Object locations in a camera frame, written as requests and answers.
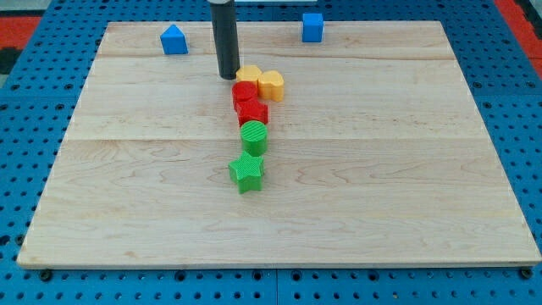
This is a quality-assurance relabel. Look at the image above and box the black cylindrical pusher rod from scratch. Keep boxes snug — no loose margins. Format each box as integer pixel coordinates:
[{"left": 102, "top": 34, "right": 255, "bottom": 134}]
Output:
[{"left": 210, "top": 0, "right": 240, "bottom": 80}]

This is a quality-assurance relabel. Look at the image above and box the red circle block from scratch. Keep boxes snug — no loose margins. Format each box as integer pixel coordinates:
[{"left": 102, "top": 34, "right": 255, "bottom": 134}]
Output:
[{"left": 231, "top": 81, "right": 257, "bottom": 112}]

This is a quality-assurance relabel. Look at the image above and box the red star block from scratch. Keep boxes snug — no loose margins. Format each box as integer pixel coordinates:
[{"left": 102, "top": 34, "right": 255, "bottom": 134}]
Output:
[{"left": 235, "top": 99, "right": 268, "bottom": 127}]

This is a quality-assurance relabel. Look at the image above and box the green circle block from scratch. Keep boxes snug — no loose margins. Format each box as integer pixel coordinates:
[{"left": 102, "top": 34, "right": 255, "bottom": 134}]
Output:
[{"left": 240, "top": 120, "right": 268, "bottom": 157}]

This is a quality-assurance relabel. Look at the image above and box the green star block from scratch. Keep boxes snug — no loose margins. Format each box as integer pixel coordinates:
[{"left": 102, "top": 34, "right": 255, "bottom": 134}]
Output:
[{"left": 229, "top": 151, "right": 264, "bottom": 194}]

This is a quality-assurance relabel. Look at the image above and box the blue triangle block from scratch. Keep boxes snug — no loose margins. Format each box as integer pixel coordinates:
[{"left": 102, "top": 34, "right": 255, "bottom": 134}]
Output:
[{"left": 160, "top": 25, "right": 189, "bottom": 55}]

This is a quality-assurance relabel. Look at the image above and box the yellow hexagon block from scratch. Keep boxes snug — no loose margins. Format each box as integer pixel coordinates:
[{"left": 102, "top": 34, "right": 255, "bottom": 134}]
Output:
[{"left": 235, "top": 64, "right": 263, "bottom": 86}]

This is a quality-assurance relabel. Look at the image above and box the yellow heart block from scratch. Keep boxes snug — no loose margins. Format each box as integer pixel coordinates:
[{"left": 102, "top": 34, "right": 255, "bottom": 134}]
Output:
[{"left": 257, "top": 70, "right": 285, "bottom": 102}]

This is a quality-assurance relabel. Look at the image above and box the blue cube block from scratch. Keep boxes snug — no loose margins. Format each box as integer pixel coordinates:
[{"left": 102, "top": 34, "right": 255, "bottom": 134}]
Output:
[{"left": 301, "top": 13, "right": 324, "bottom": 42}]

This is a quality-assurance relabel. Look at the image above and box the wooden board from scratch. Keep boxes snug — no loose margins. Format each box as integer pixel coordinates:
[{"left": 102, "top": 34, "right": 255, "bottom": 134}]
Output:
[{"left": 17, "top": 21, "right": 541, "bottom": 269}]

